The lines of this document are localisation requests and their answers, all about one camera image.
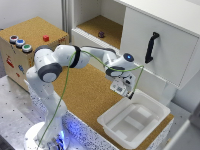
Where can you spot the wooden drawer box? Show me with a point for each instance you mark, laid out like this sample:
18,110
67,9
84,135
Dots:
30,33

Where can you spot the red button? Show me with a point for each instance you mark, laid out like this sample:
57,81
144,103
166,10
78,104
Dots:
13,38

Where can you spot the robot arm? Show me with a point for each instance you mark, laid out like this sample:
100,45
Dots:
46,71

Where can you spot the white cabinet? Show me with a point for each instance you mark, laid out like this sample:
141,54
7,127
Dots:
100,30

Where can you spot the purple block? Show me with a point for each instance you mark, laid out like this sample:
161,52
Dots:
101,34

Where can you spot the blue button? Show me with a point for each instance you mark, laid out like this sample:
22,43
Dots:
20,42

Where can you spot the white plastic box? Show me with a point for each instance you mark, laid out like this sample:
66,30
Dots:
133,120

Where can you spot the white sliding door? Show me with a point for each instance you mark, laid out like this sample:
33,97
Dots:
166,46

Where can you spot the green button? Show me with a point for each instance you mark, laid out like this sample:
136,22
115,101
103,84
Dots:
26,48

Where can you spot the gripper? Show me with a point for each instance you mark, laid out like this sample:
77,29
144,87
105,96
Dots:
120,84

